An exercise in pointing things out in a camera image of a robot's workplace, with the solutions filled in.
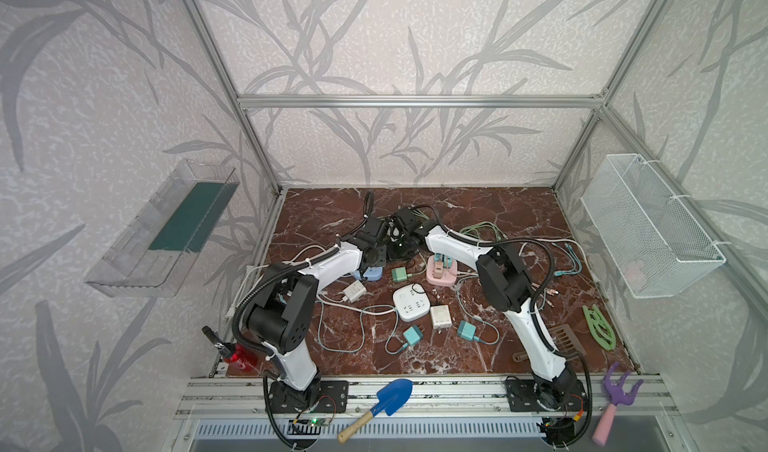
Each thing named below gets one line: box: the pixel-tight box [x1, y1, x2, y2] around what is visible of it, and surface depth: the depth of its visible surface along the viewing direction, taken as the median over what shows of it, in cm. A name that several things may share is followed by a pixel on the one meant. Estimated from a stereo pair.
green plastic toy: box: [582, 304, 617, 351], surface depth 86 cm
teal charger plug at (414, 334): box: [403, 324, 425, 345], surface depth 84 cm
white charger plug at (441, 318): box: [430, 304, 453, 334], surface depth 86 cm
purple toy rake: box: [592, 362, 643, 446], surface depth 76 cm
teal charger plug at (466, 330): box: [458, 320, 477, 341], surface depth 84 cm
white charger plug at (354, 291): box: [342, 280, 367, 303], surface depth 92 cm
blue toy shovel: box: [338, 379, 414, 444], surface depth 75 cm
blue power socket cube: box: [363, 266, 383, 281], surface depth 96 cm
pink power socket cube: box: [426, 255, 457, 285], surface depth 93 cm
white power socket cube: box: [392, 283, 431, 322], surface depth 89 cm
